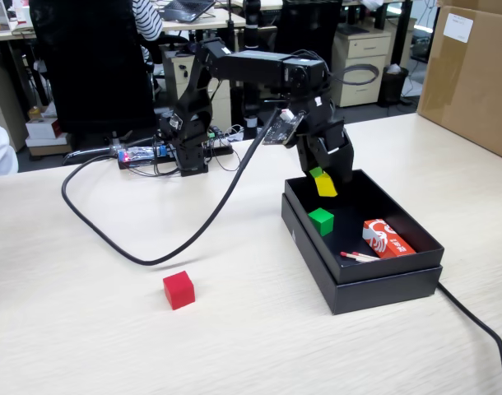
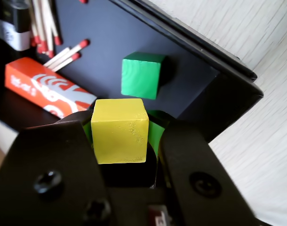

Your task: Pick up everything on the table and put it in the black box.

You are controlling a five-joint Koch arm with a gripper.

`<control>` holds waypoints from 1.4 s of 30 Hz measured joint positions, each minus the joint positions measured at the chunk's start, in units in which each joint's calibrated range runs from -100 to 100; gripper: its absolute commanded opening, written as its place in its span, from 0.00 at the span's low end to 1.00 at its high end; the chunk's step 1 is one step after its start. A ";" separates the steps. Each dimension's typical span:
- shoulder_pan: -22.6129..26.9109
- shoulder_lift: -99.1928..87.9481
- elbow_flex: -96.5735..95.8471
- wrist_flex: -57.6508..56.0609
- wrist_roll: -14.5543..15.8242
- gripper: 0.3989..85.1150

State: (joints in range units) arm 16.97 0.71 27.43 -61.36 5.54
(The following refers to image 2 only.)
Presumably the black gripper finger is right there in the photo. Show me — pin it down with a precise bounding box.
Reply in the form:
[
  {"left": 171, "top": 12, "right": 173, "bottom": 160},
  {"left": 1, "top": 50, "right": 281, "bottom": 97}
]
[{"left": 0, "top": 110, "right": 112, "bottom": 226}]

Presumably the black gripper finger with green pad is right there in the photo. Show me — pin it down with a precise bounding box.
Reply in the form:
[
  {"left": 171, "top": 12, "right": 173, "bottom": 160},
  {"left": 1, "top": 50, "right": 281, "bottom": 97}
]
[{"left": 147, "top": 109, "right": 260, "bottom": 226}]

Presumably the yellow wooden cube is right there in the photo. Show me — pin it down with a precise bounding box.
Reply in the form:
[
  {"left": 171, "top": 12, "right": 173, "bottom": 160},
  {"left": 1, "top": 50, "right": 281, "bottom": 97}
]
[{"left": 90, "top": 98, "right": 150, "bottom": 165}]

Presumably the green wooden cube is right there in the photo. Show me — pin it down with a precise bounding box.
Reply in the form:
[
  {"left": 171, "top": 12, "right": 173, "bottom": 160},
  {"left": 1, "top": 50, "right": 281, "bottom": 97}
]
[{"left": 120, "top": 52, "right": 167, "bottom": 100}]

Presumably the black cardboard box lid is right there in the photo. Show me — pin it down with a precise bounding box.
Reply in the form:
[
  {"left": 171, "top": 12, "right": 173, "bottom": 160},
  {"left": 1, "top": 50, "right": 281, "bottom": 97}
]
[{"left": 124, "top": 0, "right": 258, "bottom": 82}]

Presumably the black cardboard box tray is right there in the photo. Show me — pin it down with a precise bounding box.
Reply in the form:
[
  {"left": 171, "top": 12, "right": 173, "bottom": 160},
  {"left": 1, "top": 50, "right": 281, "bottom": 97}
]
[{"left": 0, "top": 0, "right": 265, "bottom": 144}]

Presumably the orange white matchbox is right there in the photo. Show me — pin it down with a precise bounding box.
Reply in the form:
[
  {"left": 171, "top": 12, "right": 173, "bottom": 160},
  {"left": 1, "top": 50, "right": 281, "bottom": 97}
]
[{"left": 4, "top": 56, "right": 98, "bottom": 119}]

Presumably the black white lighter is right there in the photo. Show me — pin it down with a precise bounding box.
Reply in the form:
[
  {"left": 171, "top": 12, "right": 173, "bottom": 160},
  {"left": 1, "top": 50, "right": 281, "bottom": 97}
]
[{"left": 0, "top": 0, "right": 32, "bottom": 52}]

